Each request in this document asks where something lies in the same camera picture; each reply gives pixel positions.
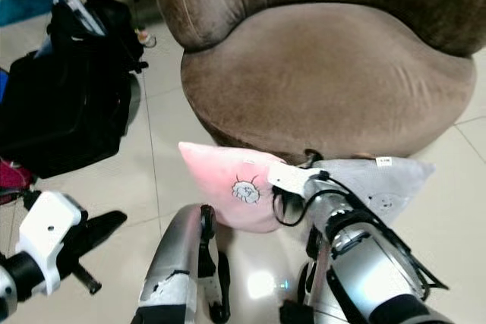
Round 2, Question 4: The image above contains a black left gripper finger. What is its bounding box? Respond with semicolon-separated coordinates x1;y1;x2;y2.
82;210;128;253
72;263;103;295

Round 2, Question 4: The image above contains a pink and grey pillow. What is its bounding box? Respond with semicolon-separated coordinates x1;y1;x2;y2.
178;140;435;234

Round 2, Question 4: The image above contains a brown velvet round sofa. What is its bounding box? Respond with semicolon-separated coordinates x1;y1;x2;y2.
152;0;486;164

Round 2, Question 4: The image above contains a silver left robot leg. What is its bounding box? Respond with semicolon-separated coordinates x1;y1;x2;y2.
133;203;230;324

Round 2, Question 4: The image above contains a silver robot leg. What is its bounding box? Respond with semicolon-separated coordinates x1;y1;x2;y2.
279;225;350;324
133;203;230;324

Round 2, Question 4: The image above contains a pink bag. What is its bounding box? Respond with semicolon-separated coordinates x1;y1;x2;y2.
0;159;33;205

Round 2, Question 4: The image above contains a silver right robot leg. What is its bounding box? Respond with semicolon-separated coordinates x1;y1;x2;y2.
279;225;350;324

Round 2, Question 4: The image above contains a black fabric bag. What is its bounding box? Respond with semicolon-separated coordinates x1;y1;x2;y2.
0;0;141;181

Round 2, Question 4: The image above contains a blue fabric item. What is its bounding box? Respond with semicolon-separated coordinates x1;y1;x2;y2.
0;70;10;105

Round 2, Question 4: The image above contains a small clear bottle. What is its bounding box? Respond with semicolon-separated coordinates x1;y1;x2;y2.
135;28;156;49

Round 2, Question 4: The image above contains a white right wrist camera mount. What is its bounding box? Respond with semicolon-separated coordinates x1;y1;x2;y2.
267;163;323;197

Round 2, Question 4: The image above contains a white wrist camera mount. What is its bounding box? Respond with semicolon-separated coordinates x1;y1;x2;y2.
19;191;88;294
267;163;323;197

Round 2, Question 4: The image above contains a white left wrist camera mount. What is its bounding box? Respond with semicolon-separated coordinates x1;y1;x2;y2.
19;191;88;294

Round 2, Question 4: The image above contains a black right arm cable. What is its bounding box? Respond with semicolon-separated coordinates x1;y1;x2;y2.
273;149;449;291

